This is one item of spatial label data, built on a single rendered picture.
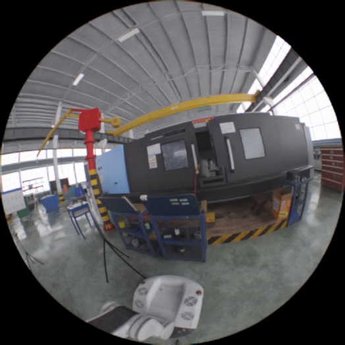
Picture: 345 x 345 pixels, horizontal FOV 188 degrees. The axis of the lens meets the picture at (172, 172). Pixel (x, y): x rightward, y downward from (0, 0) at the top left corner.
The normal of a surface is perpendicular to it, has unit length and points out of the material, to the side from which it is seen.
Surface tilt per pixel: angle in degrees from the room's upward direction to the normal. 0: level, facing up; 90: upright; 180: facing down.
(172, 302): 0
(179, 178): 86
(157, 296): 0
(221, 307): 0
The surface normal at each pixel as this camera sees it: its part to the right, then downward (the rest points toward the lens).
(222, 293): -0.18, -0.98
